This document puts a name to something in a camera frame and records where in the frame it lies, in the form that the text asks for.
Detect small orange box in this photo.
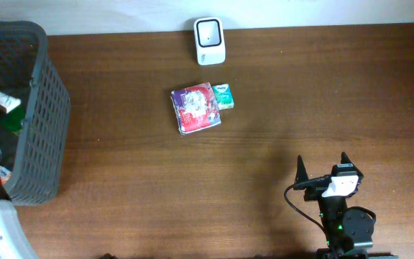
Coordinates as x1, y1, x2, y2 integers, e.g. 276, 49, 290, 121
0, 165, 12, 185

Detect green lid jar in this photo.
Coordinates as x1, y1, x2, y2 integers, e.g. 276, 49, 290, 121
0, 106, 26, 135

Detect green kleenex tissue pack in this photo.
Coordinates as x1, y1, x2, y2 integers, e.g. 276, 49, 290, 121
213, 83, 234, 110

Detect red purple tissue pack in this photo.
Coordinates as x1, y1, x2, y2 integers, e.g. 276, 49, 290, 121
170, 83, 221, 135

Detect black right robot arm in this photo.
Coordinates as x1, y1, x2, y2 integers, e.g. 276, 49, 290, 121
287, 152, 396, 259

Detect white barcode scanner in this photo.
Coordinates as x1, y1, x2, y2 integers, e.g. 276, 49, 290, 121
193, 17, 226, 65

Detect grey plastic mesh basket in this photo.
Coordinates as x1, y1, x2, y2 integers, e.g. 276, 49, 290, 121
0, 21, 71, 206

